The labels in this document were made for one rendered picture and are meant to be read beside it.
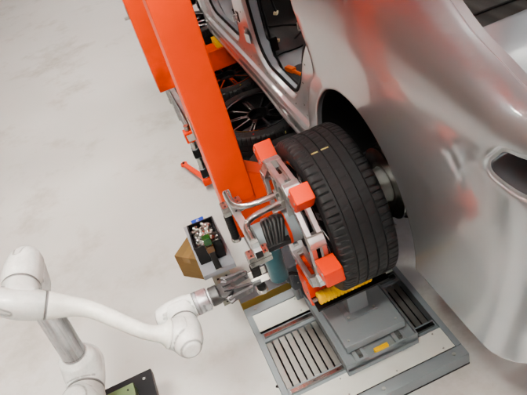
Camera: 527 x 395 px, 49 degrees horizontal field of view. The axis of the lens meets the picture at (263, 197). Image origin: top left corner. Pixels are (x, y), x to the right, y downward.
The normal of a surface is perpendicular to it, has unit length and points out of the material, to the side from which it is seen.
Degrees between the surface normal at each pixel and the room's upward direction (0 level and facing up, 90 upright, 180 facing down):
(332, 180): 34
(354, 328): 0
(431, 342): 0
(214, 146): 90
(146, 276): 0
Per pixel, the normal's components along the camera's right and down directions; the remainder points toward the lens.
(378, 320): -0.24, -0.76
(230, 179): 0.33, 0.52
